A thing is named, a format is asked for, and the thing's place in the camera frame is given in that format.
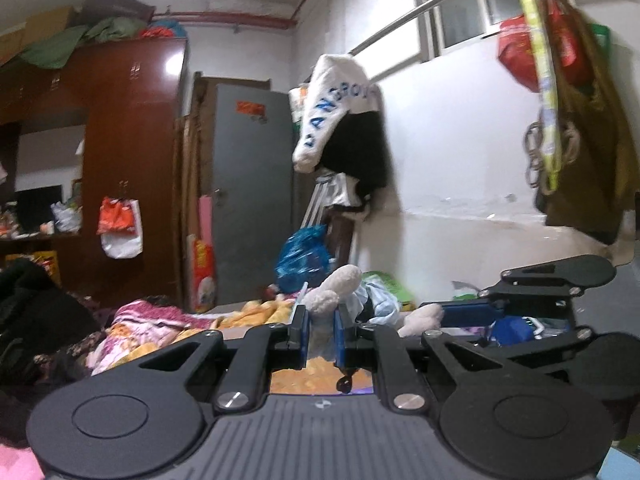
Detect pink cloth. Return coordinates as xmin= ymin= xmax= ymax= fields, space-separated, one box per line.
xmin=0 ymin=442 xmax=47 ymax=480

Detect white framed window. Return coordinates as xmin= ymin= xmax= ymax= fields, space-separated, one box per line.
xmin=412 ymin=0 xmax=551 ymax=63

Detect black hanging garment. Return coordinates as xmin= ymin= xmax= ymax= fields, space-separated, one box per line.
xmin=320 ymin=110 xmax=390 ymax=202

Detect green cloth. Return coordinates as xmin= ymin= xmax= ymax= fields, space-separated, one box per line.
xmin=19 ymin=16 xmax=151 ymax=69

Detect red plastic bag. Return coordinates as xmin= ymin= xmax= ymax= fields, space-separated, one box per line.
xmin=497 ymin=15 xmax=542 ymax=94

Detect blue plastic bag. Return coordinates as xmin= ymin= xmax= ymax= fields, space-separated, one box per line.
xmin=275 ymin=225 xmax=335 ymax=294

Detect metal clothes rail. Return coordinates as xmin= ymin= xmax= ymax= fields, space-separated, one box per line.
xmin=349 ymin=0 xmax=526 ymax=57

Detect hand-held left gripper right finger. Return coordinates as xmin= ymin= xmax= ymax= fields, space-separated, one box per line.
xmin=334 ymin=305 xmax=543 ymax=411

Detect red bag with handle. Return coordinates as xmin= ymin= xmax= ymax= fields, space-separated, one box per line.
xmin=546 ymin=0 xmax=593 ymax=87

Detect striped hanging clothes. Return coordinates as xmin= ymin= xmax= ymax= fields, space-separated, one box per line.
xmin=301 ymin=170 xmax=372 ymax=228

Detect orange and white plastic bag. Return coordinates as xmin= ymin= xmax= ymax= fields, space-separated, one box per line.
xmin=96 ymin=197 xmax=144 ymax=260

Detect olive tote bag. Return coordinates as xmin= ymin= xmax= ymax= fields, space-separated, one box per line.
xmin=534 ymin=0 xmax=638 ymax=247

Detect red ceiling pipe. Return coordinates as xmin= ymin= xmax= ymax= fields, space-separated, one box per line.
xmin=149 ymin=6 xmax=301 ymax=32

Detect dark cloth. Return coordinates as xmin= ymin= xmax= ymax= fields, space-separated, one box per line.
xmin=0 ymin=259 xmax=103 ymax=448

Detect black monitor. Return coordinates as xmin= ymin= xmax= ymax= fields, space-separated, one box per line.
xmin=14 ymin=185 xmax=64 ymax=237

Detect flat brown cardboard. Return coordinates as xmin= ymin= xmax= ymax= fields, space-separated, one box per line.
xmin=172 ymin=72 xmax=217 ymax=311

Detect green package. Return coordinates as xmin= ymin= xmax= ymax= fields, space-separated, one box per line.
xmin=362 ymin=270 xmax=415 ymax=312

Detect white jacket with blue print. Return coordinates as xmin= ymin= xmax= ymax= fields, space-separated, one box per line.
xmin=292 ymin=53 xmax=382 ymax=174

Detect floral blanket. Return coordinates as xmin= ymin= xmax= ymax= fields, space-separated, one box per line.
xmin=86 ymin=298 xmax=301 ymax=377

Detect yellow hanging plastic strip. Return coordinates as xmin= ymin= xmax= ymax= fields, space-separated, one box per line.
xmin=510 ymin=0 xmax=562 ymax=196

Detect grey metal door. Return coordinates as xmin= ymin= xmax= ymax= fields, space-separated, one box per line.
xmin=211 ymin=77 xmax=297 ymax=311

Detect pink board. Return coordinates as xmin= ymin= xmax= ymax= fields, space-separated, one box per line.
xmin=198 ymin=195 xmax=216 ymax=241

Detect blue container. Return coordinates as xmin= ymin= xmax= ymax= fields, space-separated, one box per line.
xmin=487 ymin=316 xmax=537 ymax=349

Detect brown wooden wardrobe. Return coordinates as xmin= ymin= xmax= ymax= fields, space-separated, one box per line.
xmin=0 ymin=37 xmax=190 ymax=308

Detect cardboard box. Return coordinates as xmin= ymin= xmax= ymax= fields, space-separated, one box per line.
xmin=0 ymin=5 xmax=77 ymax=63

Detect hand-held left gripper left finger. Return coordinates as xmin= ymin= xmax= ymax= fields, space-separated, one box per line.
xmin=114 ymin=305 xmax=309 ymax=411

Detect beige plush toy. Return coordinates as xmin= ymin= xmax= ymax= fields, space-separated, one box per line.
xmin=299 ymin=265 xmax=445 ymax=338

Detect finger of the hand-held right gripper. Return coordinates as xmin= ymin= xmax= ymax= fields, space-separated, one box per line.
xmin=480 ymin=326 xmax=598 ymax=362
xmin=419 ymin=255 xmax=617 ymax=328

